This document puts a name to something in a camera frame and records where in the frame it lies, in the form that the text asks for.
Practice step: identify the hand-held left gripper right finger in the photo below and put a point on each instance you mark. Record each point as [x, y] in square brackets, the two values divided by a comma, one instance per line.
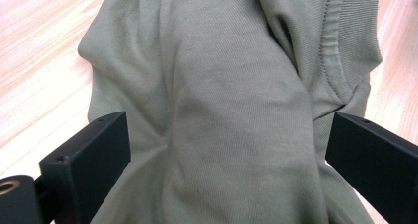
[374, 164]

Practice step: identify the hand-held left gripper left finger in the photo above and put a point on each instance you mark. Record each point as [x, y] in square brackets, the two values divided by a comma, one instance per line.
[88, 161]

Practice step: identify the grey-green sweatshirt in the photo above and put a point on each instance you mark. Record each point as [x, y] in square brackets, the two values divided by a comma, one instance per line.
[230, 112]

